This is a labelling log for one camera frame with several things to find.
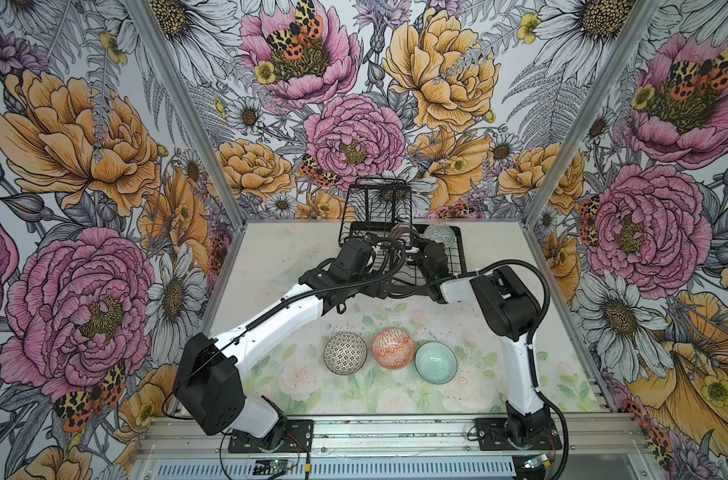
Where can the purple striped bowl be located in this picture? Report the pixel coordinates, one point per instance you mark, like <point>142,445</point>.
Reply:
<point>404,232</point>

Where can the brown lattice pattern bowl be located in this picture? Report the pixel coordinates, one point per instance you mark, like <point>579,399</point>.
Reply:
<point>345,354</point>

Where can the black wire dish rack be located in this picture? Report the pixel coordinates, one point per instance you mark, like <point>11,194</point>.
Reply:
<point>376,206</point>

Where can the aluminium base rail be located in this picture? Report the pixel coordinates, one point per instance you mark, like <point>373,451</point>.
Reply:
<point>598,446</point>

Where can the orange patterned bowl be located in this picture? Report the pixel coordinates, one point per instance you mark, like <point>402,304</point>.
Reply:
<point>393,349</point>

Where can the green patterned bowl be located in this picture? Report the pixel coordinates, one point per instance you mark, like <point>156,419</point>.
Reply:
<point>441,233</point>

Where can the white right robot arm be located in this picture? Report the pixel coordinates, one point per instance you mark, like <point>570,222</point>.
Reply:
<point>514,298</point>

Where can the teal striped bowl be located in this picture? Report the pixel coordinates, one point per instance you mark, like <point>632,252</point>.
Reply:
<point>436,363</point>

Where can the white slotted cable duct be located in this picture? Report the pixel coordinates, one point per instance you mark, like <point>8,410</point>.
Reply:
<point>492,467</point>

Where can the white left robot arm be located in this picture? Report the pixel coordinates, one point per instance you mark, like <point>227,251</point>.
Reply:
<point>209,382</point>

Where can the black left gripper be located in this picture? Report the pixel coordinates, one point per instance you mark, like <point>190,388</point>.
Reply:
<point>372,289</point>

